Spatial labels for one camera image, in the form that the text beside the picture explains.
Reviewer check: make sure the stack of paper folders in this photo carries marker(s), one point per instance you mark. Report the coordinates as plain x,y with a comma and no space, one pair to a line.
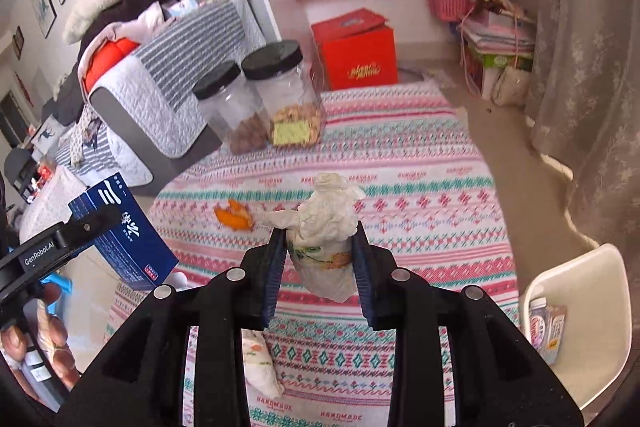
500,32

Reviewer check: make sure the plastic jar with brown nuts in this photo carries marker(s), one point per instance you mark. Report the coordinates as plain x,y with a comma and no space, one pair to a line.
235,117

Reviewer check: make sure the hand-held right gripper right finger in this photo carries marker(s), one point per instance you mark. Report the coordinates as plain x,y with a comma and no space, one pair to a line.
364,277

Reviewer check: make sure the yellow snack packet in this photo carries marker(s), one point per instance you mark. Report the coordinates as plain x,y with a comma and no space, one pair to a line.
556,332

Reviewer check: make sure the patterned tablecloth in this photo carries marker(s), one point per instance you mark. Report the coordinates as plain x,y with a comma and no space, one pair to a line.
400,187

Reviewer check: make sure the plastic jar with green label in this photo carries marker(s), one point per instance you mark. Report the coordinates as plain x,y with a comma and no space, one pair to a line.
290,102

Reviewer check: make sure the orange cloth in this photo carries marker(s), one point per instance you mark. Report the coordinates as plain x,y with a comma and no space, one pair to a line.
107,57

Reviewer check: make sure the beige tote bag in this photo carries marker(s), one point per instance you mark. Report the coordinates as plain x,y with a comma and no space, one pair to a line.
512,87

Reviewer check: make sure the green and white box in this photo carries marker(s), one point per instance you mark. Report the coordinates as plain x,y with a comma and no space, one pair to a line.
500,59

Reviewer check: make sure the white tissue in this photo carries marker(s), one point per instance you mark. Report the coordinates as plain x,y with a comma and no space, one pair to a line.
325,227

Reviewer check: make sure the large pink basket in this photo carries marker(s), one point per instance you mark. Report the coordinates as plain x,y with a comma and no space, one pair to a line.
449,7

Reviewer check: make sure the orange peel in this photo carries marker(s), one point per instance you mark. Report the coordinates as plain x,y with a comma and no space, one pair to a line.
234,217

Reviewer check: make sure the white plastic bin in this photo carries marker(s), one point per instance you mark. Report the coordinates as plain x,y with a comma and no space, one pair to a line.
590,297

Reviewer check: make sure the grey striped blanket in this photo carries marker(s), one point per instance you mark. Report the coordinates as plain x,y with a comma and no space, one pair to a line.
200,42

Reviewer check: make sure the person's left hand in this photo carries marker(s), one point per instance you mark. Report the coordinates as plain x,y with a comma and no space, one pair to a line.
50,337

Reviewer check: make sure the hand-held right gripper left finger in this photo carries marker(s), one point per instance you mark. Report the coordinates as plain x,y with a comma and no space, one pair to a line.
272,277

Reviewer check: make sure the red cardboard box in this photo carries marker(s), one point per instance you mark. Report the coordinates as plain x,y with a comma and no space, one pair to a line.
360,57

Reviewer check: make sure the white quilted cover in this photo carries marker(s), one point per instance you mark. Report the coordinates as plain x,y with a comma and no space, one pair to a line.
150,107

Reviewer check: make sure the blue cardboard box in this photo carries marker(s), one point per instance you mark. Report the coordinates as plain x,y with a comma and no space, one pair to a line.
125,242

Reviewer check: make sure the pink cloth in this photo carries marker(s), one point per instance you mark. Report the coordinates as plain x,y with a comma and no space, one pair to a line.
135,24

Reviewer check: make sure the white lace curtain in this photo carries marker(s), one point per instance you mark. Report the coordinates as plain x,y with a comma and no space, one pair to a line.
585,57

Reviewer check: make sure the crumpled printed wrapper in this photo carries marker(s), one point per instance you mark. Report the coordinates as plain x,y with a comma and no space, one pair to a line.
260,367

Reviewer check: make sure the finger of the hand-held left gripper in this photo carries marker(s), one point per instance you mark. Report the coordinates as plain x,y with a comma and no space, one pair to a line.
90,224

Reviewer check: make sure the red and white packet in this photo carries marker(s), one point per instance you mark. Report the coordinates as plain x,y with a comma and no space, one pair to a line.
537,322

